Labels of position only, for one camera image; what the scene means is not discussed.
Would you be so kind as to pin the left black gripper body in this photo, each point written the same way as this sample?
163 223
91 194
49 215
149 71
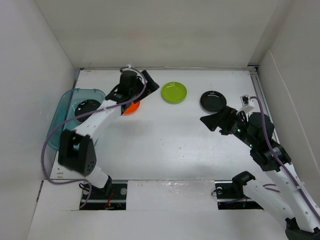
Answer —
134 92

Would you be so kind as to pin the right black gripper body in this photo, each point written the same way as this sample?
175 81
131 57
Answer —
237 127

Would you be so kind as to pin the green plate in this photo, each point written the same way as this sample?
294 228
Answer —
174 92

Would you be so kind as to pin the black plate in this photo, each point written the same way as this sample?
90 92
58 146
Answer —
213 101
85 106

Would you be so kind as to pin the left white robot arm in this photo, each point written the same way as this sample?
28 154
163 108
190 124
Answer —
77 146

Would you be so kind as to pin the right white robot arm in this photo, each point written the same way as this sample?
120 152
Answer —
290 203

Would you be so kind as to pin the teal plastic bin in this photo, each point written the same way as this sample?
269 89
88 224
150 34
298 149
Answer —
65 111

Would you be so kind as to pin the orange plate back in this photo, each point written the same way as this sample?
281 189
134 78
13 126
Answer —
133 108

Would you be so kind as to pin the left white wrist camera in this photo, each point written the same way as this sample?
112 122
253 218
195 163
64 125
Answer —
127 67

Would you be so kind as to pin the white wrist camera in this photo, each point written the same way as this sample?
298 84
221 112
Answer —
127 67
247 104

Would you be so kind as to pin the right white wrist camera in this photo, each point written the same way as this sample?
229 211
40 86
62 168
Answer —
247 104

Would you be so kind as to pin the aluminium rail right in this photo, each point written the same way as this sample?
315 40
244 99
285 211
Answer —
253 72

